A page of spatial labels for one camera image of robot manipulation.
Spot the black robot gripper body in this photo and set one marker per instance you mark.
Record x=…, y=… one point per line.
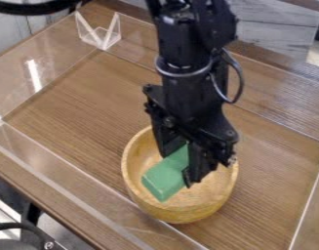
x=188, y=100

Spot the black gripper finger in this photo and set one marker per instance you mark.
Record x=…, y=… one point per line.
x=167, y=137
x=203, y=159

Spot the green rectangular block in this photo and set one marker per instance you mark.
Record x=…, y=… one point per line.
x=163, y=178

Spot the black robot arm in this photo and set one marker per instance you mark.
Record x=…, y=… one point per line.
x=194, y=29

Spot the brown wooden bowl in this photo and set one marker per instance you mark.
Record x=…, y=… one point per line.
x=192, y=203

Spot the clear acrylic corner bracket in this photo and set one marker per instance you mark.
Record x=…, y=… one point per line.
x=99, y=37

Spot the clear acrylic tray wall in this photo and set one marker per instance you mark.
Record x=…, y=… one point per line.
x=98, y=213

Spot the black metal table bracket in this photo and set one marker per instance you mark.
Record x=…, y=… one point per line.
x=35, y=236

